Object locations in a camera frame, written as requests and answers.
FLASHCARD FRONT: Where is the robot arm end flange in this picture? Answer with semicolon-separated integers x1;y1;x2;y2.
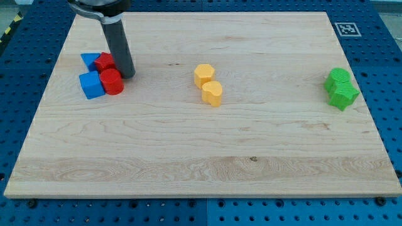
67;0;131;24

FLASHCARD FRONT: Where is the blue cube block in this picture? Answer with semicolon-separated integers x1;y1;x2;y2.
79;71;106;99

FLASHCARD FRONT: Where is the yellow heart block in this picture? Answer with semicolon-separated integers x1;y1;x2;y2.
202;81;223;107

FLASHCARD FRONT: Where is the wooden board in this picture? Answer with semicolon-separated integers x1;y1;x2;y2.
4;12;401;199

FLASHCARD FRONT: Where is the yellow hexagon block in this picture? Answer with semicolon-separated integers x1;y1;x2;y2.
194;64;215;89

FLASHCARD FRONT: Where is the red cylinder block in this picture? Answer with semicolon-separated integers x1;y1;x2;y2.
100;68;124;95

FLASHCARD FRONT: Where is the red star block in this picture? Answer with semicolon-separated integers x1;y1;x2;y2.
94;52;116;73

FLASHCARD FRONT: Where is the blue triangle block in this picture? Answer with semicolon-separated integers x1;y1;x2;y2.
80;53;101;72

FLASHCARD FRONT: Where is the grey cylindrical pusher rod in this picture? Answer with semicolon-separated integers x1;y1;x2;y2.
101;14;136;79

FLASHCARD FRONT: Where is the green star block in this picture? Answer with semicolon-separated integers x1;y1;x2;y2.
329;82;360;111

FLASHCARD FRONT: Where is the green cylinder block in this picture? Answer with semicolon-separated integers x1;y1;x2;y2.
324;68;350;92

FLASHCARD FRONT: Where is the white fiducial marker tag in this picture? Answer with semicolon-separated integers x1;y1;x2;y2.
335;22;361;37

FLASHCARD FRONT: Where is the black bolt left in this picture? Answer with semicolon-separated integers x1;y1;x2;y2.
26;199;38;208

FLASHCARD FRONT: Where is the black bolt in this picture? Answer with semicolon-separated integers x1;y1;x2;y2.
375;196;387;207
26;199;38;208

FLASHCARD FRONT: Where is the black bolt right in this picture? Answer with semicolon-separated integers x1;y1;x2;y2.
375;196;387;207

